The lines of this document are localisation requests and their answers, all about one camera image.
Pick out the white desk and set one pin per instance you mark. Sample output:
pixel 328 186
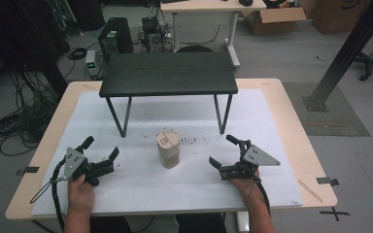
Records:
pixel 207 19

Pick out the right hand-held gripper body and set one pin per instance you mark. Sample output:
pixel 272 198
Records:
pixel 249 161

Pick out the black shelf riser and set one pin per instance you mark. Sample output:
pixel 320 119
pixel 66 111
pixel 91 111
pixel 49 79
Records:
pixel 168 77

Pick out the large cardboard box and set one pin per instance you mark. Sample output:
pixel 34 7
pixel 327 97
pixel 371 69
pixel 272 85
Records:
pixel 340 14

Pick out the black metal stand post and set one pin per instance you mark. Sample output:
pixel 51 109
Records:
pixel 346 55

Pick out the black computer tower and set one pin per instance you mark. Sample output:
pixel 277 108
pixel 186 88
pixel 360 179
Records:
pixel 116 36

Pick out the small power supply unit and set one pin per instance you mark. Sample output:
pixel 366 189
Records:
pixel 91 62

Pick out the beige cardboard tube container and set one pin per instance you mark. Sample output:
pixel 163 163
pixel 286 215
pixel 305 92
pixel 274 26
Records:
pixel 168 149

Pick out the person's right hand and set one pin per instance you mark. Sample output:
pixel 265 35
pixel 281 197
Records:
pixel 246 190

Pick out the black tape strip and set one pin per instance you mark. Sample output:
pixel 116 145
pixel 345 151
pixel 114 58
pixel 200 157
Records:
pixel 327 181
pixel 27 170

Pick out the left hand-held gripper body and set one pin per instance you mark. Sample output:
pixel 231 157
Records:
pixel 77 164

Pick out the grey floor mat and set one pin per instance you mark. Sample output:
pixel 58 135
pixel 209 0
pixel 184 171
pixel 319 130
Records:
pixel 330 116

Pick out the black tape cross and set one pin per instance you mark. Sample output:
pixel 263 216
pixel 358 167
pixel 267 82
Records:
pixel 334 213

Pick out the open computer case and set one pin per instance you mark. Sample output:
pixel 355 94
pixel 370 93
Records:
pixel 153 36

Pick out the light wooden table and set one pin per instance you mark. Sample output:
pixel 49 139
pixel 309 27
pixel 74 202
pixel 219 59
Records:
pixel 291 129

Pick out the open cardboard box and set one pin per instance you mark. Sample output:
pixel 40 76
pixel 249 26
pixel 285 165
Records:
pixel 272 20

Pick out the person's left hand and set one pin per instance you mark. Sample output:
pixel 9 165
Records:
pixel 81 193

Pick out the white mat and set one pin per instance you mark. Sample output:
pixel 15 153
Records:
pixel 162 181

